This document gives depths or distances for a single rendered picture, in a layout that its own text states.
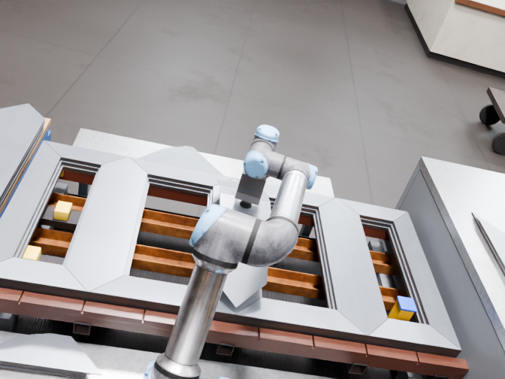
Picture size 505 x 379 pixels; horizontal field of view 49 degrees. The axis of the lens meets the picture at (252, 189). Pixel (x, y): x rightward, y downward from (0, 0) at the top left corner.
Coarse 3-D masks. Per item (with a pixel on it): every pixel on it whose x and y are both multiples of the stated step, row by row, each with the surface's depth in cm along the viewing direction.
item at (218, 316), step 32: (64, 160) 216; (192, 192) 224; (32, 224) 185; (320, 224) 224; (384, 224) 237; (128, 256) 183; (320, 256) 211; (32, 288) 165; (64, 288) 165; (416, 288) 206; (224, 320) 175; (256, 320) 175; (416, 320) 198; (448, 352) 186
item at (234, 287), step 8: (232, 280) 176; (240, 280) 176; (248, 280) 177; (224, 288) 174; (232, 288) 175; (240, 288) 175; (248, 288) 176; (256, 288) 176; (232, 296) 174; (240, 296) 174; (248, 296) 175
